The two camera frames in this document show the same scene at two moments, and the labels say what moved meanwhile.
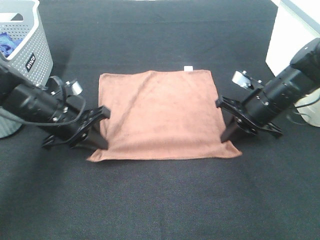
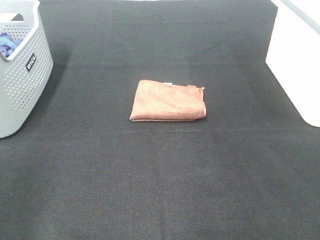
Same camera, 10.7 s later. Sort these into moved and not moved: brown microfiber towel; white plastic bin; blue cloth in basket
Moved: brown microfiber towel
Not moved: white plastic bin; blue cloth in basket
